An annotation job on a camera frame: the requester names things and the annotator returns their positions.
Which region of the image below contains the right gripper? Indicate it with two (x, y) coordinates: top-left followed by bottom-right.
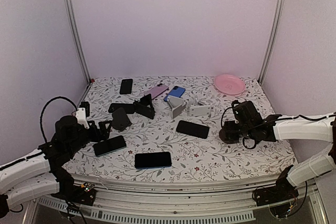
(224, 120), (255, 140)

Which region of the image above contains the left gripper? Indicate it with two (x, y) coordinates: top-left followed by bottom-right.
(67, 120), (112, 156)

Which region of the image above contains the white grey folding stand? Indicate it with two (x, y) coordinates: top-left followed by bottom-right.
(167, 95), (188, 119)

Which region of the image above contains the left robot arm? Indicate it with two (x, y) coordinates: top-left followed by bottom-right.
(1, 115), (111, 217)

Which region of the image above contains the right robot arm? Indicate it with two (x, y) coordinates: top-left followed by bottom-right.
(219, 101), (335, 206)

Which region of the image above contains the black phone teal edge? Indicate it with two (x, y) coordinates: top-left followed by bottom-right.
(93, 135), (127, 157)

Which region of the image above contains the dark grey phone stand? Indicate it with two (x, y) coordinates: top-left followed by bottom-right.
(112, 108), (132, 132)

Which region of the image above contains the white flat folding stand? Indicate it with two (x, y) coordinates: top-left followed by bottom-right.
(187, 96), (211, 116)

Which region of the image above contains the black folding phone stand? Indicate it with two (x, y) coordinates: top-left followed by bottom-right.
(133, 94), (155, 120)

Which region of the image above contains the small black phone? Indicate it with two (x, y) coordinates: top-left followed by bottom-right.
(119, 79), (133, 94)

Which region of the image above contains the black phone blue edge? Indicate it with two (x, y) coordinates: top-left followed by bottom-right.
(134, 152), (172, 169)

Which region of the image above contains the blue phone face down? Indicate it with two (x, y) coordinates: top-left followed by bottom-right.
(164, 86), (185, 102)

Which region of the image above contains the pink phone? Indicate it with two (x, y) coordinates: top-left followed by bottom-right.
(144, 83), (169, 100)

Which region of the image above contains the floral patterned table mat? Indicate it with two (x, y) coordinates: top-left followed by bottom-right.
(65, 76), (296, 183)

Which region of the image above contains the pink plastic plate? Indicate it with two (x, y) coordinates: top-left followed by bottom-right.
(214, 74), (246, 96)

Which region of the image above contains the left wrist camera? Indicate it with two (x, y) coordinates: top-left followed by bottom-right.
(75, 101), (90, 129)

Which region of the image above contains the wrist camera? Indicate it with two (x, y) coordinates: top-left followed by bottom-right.
(75, 101), (90, 129)
(232, 100), (249, 115)

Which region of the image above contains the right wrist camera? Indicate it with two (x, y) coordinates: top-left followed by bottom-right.
(232, 100), (249, 115)

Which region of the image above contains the left black cable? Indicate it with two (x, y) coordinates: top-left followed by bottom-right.
(39, 97), (78, 143)

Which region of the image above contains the front aluminium rail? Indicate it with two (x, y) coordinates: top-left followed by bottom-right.
(23, 176), (329, 223)

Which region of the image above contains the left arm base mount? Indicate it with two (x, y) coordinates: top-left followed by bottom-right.
(51, 183), (97, 206)

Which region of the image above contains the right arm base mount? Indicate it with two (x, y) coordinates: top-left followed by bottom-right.
(251, 165), (299, 206)

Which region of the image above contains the left aluminium frame post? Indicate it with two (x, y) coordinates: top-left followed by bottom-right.
(64, 0), (91, 85)

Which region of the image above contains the aluminium frame post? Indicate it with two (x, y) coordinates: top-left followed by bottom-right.
(64, 0), (91, 85)
(258, 0), (285, 86)

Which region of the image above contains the right aluminium frame post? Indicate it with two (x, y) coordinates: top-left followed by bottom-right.
(258, 0), (285, 86)

